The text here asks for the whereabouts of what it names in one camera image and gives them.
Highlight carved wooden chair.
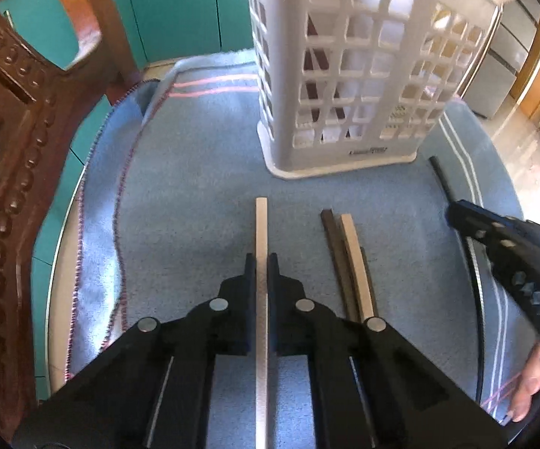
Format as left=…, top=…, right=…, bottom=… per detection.
left=0, top=0, right=141, bottom=444

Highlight blue striped towel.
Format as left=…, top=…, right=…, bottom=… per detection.
left=63, top=51, right=533, bottom=419

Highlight teal lower cabinets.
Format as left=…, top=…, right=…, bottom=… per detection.
left=0, top=0, right=252, bottom=400

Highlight black chopstick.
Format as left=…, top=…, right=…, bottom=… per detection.
left=428, top=155, right=485, bottom=404

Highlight dark brown chopstick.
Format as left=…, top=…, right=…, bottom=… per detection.
left=320, top=209, right=360, bottom=321

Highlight cream white chopstick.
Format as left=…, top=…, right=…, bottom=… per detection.
left=255, top=197, right=269, bottom=449

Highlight person's right hand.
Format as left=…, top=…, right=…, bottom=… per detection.
left=507, top=342, right=540, bottom=423

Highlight dark olive chopstick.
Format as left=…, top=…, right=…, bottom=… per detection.
left=360, top=246, right=380, bottom=317

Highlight silver refrigerator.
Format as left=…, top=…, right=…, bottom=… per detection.
left=463, top=0, right=540, bottom=119

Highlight white plastic utensil basket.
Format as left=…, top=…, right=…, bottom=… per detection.
left=248, top=0, right=497, bottom=178

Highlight beige chopstick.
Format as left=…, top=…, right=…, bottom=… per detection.
left=340, top=214, right=372, bottom=321

